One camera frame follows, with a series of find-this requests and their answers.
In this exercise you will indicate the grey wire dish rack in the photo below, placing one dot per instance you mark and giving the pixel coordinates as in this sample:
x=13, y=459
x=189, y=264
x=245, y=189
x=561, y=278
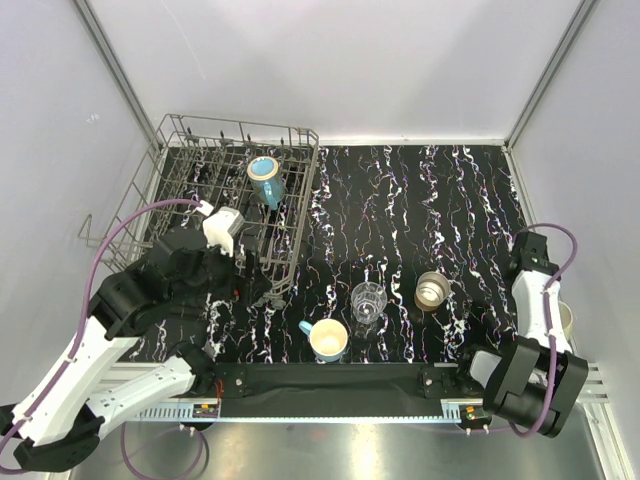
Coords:
x=205, y=158

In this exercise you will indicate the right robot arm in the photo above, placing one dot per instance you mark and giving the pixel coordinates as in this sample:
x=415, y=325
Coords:
x=533, y=381

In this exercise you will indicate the blue mug cream inside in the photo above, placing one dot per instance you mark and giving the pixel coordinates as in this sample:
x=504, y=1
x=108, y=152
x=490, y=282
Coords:
x=328, y=338

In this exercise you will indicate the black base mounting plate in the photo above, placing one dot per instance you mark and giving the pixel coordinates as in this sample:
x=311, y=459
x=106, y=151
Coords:
x=377, y=390

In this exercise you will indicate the blue butterfly mug orange inside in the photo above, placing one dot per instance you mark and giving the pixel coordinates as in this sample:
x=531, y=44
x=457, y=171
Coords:
x=265, y=176

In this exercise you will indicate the clear glass cup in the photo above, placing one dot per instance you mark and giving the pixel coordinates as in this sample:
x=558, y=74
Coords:
x=368, y=302

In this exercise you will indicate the brown metal cup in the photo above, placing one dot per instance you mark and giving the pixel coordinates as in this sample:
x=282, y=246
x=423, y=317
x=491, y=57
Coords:
x=432, y=290

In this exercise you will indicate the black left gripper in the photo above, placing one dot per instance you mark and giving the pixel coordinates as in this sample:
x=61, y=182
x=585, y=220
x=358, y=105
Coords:
x=257, y=283

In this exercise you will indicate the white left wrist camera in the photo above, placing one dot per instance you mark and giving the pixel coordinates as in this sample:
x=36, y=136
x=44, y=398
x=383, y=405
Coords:
x=220, y=226

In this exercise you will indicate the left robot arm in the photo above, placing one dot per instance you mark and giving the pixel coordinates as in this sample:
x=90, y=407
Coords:
x=62, y=421

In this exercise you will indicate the black marble pattern mat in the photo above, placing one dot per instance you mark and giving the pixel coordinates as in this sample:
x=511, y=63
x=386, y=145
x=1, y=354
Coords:
x=382, y=214

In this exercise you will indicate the white slotted cable duct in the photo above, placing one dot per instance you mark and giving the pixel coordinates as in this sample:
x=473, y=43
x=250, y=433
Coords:
x=181, y=411

